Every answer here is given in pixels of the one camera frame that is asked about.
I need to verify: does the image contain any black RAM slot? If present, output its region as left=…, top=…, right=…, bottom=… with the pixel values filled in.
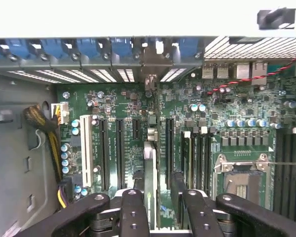
left=193, top=127, right=202, bottom=193
left=201, top=126, right=212, bottom=196

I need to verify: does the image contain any metal CPU socket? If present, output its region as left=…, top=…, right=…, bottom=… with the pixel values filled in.
left=212, top=152, right=272, bottom=211

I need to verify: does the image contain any installed RAM stick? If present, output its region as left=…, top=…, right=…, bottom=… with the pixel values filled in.
left=181, top=130, right=193, bottom=196

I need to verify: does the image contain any long black expansion slot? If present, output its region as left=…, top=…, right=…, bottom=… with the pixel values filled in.
left=115, top=118, right=127, bottom=190
left=165, top=117, right=176, bottom=191
left=99, top=118, right=111, bottom=191

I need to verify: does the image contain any white PCI expansion slot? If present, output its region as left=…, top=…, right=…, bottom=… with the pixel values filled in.
left=79, top=114, right=94, bottom=189

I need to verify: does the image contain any short black expansion slot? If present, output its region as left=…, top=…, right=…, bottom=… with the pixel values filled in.
left=131, top=118, right=142, bottom=140

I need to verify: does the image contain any bank of black RAM slots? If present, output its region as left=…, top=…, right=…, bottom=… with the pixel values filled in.
left=273, top=127, right=296, bottom=222

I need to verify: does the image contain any thin metal locking lever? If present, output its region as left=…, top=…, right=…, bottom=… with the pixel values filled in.
left=267, top=161, right=296, bottom=166

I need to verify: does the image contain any green motherboard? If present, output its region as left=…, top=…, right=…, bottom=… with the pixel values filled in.
left=54, top=59, right=296, bottom=223

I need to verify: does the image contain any white power connector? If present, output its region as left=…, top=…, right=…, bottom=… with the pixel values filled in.
left=50, top=102, right=70, bottom=125

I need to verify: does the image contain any grey open PC case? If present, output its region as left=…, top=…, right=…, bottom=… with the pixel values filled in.
left=0, top=0, right=296, bottom=237

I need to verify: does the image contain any silver rear port block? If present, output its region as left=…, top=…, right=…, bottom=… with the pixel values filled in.
left=201, top=60, right=269, bottom=80

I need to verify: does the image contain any metal fan grille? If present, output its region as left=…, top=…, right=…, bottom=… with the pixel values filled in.
left=203, top=36, right=296, bottom=62

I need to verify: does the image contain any black object on table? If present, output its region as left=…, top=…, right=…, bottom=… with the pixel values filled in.
left=256, top=7, right=296, bottom=31

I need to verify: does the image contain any black connector with coloured wires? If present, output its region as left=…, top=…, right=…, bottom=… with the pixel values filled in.
left=57, top=177, right=75, bottom=210

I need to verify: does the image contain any black yellow sleeved power cable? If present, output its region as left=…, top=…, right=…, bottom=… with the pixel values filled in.
left=23, top=104, right=64, bottom=184

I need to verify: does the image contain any red and black twisted wire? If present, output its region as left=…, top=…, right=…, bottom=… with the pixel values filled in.
left=206, top=53, right=296, bottom=96

